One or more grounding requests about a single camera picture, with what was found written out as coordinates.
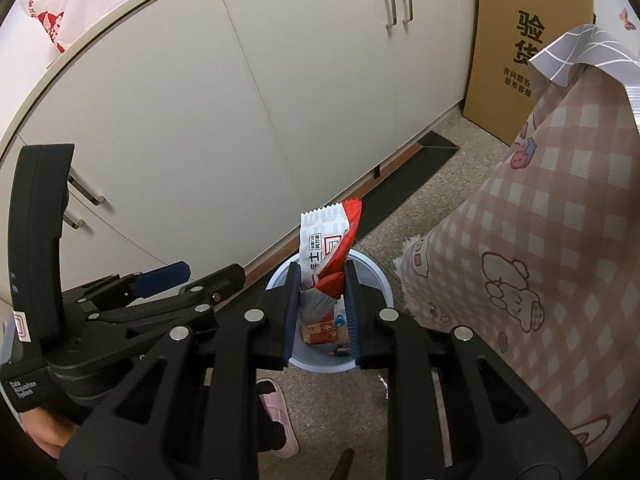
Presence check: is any grey grid cloth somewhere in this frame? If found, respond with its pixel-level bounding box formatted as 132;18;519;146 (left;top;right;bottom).
529;22;640;93

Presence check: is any red white snack wrapper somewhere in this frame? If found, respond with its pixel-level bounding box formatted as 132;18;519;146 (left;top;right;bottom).
299;197;363;311

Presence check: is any brown cardboard box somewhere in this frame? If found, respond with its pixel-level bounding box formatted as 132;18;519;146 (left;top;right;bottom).
461;0;596;147

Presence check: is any orange snack wrapper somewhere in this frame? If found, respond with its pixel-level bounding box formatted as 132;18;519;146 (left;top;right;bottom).
300;312;347;347

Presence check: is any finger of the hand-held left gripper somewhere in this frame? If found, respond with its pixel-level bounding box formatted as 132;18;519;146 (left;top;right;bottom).
86;263;247;339
65;261;193;312

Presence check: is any pink checked tablecloth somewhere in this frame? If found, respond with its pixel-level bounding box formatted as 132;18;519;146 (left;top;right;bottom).
393;57;640;466

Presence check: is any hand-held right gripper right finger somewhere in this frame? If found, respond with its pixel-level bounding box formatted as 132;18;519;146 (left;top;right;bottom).
344;261;589;480

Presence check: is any red white plastic bag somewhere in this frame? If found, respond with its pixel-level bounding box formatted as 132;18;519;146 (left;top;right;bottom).
17;0;149;54

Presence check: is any wooden chair leg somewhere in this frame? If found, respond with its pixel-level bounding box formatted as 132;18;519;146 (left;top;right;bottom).
334;447;357;480

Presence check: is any blue plastic trash bin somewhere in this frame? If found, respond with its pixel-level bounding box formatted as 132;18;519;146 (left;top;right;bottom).
265;249;394;374

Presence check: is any crumpled silver wrapper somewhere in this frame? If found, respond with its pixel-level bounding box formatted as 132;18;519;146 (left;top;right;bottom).
300;290;337;326

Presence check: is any person's foot black sock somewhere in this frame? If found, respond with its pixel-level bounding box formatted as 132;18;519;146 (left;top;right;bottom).
257;407;287;454

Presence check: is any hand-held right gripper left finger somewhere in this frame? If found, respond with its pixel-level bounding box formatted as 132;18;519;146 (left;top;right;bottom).
56;261;302;480

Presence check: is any white cabinet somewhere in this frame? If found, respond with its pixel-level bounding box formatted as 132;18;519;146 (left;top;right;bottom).
0;0;479;307

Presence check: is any white blue wrapper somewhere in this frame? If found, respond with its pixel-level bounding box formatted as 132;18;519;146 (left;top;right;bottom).
333;301;352;345

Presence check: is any pink slipper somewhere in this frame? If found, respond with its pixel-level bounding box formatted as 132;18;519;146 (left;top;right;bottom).
256;379;301;459

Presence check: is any person's left hand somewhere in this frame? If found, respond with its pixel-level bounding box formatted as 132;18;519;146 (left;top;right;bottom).
21;405;81;461

